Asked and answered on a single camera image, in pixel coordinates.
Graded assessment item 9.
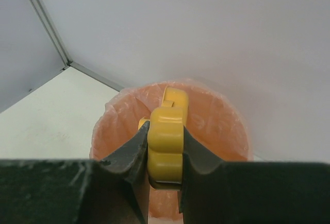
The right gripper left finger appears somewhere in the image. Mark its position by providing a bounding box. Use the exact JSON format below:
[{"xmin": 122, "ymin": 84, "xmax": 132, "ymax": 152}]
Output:
[{"xmin": 1, "ymin": 123, "xmax": 150, "ymax": 223}]

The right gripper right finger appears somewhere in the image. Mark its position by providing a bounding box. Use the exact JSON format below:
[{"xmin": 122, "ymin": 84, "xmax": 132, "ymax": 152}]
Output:
[{"xmin": 179, "ymin": 131, "xmax": 329, "ymax": 223}]

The yellow litter scoop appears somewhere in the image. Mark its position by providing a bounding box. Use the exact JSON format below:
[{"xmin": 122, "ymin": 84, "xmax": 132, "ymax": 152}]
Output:
[{"xmin": 138, "ymin": 87, "xmax": 189, "ymax": 191}]

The orange trash bin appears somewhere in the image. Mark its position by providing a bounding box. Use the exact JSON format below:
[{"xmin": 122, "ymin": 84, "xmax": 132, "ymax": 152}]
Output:
[{"xmin": 148, "ymin": 178, "xmax": 183, "ymax": 221}]

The pink plastic bin liner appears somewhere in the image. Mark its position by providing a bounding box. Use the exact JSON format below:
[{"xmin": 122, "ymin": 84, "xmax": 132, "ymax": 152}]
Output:
[{"xmin": 89, "ymin": 78, "xmax": 255, "ymax": 221}]

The left aluminium frame post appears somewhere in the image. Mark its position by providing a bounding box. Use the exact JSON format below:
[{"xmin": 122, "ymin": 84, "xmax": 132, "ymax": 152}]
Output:
[{"xmin": 29, "ymin": 0, "xmax": 124, "ymax": 92}]

